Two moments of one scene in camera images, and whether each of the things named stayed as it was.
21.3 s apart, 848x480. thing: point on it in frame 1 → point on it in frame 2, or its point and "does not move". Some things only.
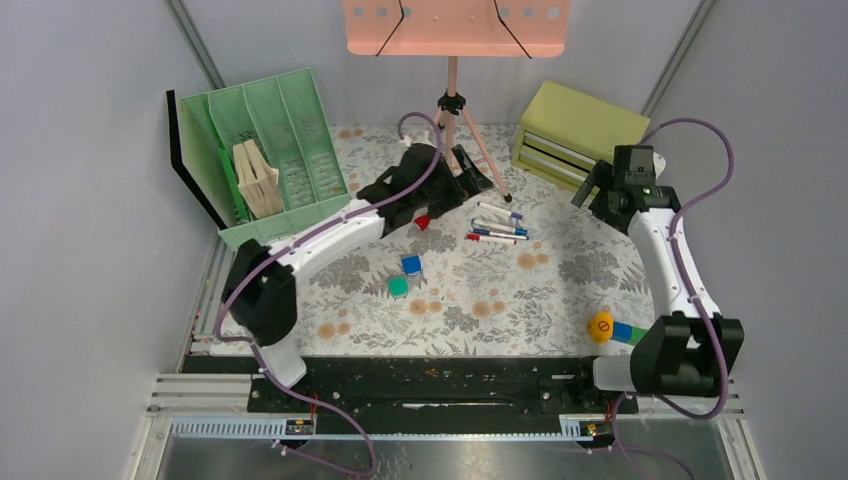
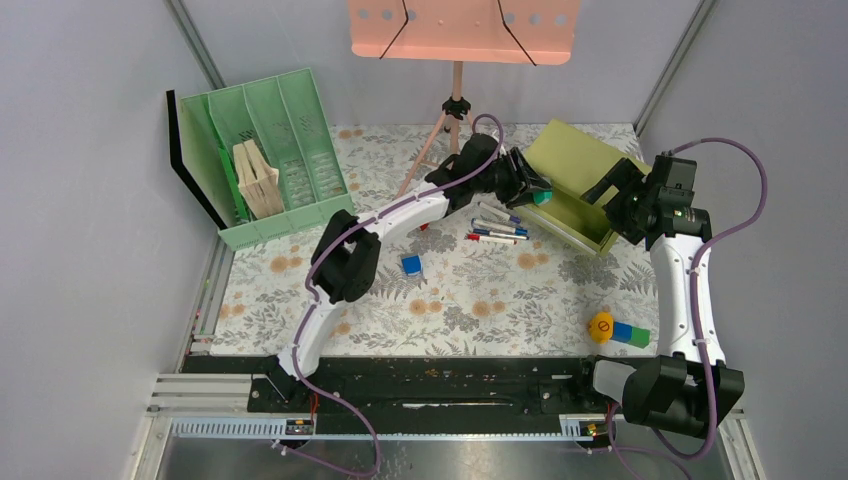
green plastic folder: (230, 171) does not move
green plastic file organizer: (262, 156) does not move
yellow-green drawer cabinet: (563, 133) → (571, 162)
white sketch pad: (193, 188) does not move
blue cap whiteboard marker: (503, 211) does not move
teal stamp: (398, 286) → (542, 197)
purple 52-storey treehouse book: (250, 192) does not move
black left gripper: (470, 179) → (518, 169)
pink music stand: (455, 29) does not move
